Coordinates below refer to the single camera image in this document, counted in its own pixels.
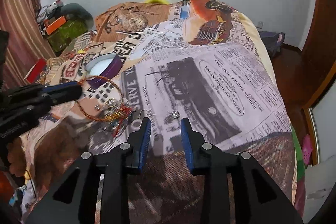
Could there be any pink slipper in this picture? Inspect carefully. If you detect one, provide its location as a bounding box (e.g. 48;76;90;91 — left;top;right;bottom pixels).
302;135;313;166

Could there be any dark blue cloth pile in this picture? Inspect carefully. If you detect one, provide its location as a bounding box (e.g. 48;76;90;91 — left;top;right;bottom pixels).
259;31;285;58

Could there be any newspaper print bedspread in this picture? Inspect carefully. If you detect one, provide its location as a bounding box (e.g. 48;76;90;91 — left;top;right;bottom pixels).
22;0;297;223

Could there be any green patterned storage box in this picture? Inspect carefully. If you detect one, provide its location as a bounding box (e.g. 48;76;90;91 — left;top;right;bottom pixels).
47;18;88;54

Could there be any wooden wardrobe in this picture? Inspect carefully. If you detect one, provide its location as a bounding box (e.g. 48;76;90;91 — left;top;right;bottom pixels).
273;0;336;167

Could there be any striped brown curtain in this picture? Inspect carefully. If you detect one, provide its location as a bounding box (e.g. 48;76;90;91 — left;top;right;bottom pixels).
1;0;55;89

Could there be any purple heart jewelry box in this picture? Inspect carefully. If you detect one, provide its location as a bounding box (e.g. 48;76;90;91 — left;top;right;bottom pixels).
85;53;122;80

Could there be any red white box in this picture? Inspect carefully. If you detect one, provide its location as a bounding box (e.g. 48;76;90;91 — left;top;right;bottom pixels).
24;58;47;84

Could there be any orange box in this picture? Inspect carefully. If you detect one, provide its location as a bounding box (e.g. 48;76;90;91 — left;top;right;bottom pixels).
46;16;66;35

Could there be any dark grey bundle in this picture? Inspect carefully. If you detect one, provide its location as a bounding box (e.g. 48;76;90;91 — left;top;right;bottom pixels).
61;3;94;29

